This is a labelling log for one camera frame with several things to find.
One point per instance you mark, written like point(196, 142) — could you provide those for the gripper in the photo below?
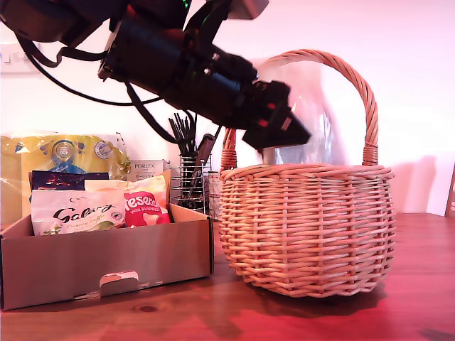
point(259, 103)

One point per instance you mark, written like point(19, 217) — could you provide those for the pale Galaxy egg bag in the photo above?
point(305, 106)

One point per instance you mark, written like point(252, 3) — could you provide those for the red Maltesers bunnies bag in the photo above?
point(145, 209)

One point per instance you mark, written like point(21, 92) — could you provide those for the white Galaxy creamy truffle bag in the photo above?
point(71, 213)

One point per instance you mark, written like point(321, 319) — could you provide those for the blue Terry's orange eggs bag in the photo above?
point(53, 181)

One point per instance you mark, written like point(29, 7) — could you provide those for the white Porlex box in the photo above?
point(145, 167)

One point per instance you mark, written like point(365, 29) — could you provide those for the brown cardboard box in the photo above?
point(106, 255)

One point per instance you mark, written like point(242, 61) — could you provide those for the black chopstick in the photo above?
point(194, 142)
point(181, 133)
point(217, 133)
point(176, 136)
point(188, 136)

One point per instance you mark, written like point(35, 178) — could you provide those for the dark brown wooden spatula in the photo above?
point(204, 145)

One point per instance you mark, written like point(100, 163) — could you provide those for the white labelled tin can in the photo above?
point(213, 195)

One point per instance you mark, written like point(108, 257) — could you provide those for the yellow kitchen towel pack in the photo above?
point(21, 167)

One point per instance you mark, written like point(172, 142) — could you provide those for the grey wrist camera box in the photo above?
point(249, 7)

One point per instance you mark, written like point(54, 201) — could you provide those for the brown wooden picture frame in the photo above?
point(451, 199)

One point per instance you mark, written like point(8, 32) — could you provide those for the white light switch plate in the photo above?
point(10, 58)

